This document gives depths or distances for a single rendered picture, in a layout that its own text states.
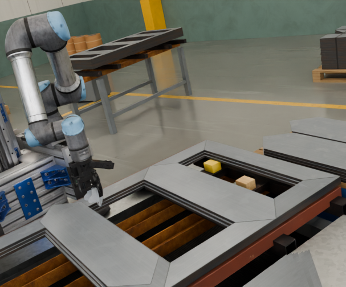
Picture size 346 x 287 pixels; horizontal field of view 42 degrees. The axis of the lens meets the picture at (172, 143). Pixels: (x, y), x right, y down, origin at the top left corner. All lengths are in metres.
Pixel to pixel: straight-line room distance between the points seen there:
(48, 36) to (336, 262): 1.27
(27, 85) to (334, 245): 1.21
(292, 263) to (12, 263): 1.11
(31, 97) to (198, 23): 8.90
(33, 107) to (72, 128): 0.20
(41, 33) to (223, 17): 8.40
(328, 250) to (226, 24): 8.77
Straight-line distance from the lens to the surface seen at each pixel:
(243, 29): 9.79
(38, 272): 1.80
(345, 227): 1.58
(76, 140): 1.65
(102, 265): 1.44
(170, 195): 1.74
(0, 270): 1.96
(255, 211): 1.52
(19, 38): 1.80
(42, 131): 1.75
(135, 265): 1.39
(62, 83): 2.06
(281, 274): 1.34
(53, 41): 1.82
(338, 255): 1.46
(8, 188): 2.09
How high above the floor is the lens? 1.63
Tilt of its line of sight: 21 degrees down
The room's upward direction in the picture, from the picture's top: 12 degrees counter-clockwise
